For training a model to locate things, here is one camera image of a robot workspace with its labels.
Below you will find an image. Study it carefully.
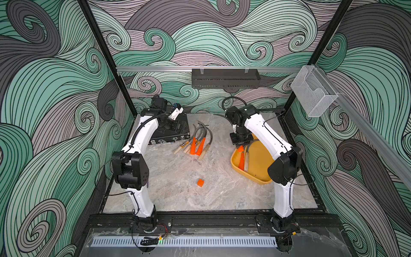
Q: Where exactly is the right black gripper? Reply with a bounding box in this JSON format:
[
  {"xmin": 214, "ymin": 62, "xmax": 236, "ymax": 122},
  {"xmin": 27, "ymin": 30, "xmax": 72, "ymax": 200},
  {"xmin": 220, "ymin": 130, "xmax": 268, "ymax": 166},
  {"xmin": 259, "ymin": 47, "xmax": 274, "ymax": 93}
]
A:
[{"xmin": 228, "ymin": 126, "xmax": 252, "ymax": 148}]

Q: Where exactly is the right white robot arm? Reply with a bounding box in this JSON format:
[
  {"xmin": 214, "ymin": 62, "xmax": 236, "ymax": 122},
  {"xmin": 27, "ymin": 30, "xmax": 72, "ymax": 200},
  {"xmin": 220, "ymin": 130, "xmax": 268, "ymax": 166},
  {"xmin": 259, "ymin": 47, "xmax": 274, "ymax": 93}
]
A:
[{"xmin": 222, "ymin": 96, "xmax": 302, "ymax": 234}]

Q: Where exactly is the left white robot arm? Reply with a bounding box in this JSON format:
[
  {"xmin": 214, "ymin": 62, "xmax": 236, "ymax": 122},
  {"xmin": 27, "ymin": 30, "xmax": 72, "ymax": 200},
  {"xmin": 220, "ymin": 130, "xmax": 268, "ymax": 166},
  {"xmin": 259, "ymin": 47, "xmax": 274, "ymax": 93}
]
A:
[{"xmin": 111, "ymin": 96, "xmax": 184, "ymax": 223}]

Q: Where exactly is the black ribbed storage case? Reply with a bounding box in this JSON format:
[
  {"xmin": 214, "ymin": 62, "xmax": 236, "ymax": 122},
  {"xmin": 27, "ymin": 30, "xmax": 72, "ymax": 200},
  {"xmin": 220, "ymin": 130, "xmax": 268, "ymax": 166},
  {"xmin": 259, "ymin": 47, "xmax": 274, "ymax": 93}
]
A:
[{"xmin": 149, "ymin": 114, "xmax": 191, "ymax": 145}]

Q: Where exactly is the yellow plastic tray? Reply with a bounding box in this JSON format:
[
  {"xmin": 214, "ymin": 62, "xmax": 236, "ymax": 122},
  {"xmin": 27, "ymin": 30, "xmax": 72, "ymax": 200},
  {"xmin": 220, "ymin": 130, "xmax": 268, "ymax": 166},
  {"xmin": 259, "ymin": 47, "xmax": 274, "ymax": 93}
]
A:
[{"xmin": 230, "ymin": 135, "xmax": 274, "ymax": 185}]

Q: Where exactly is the small orange block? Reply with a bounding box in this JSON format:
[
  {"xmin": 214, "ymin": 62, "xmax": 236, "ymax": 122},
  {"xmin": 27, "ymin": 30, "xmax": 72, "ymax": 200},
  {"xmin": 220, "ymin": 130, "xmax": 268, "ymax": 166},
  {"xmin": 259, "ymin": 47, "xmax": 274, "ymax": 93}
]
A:
[{"xmin": 197, "ymin": 179, "xmax": 204, "ymax": 187}]

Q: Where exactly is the wooden handle sickle with label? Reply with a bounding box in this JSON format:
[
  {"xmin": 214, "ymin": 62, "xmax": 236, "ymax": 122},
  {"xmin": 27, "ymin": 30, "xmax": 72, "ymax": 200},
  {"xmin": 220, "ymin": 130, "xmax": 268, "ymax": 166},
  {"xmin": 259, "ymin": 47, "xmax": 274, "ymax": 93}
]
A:
[{"xmin": 173, "ymin": 124, "xmax": 198, "ymax": 154}]

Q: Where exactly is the black wall shelf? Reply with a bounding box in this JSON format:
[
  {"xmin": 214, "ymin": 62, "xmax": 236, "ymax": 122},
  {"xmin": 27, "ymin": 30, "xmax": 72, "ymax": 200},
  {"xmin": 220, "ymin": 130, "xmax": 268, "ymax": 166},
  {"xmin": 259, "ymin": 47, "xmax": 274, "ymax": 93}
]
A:
[{"xmin": 192, "ymin": 68, "xmax": 261, "ymax": 91}]

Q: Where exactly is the clear acrylic wall holder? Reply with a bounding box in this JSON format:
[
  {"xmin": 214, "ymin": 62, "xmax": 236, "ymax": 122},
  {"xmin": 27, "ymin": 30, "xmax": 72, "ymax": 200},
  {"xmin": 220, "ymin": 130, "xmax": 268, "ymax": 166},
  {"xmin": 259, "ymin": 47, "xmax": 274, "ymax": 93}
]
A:
[{"xmin": 291, "ymin": 65, "xmax": 338, "ymax": 118}]

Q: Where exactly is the white slotted cable duct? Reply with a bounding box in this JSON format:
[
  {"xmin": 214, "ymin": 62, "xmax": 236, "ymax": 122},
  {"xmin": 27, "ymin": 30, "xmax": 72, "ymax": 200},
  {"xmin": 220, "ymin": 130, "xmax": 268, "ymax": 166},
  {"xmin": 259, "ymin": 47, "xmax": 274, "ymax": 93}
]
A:
[{"xmin": 91, "ymin": 236, "xmax": 277, "ymax": 248}]

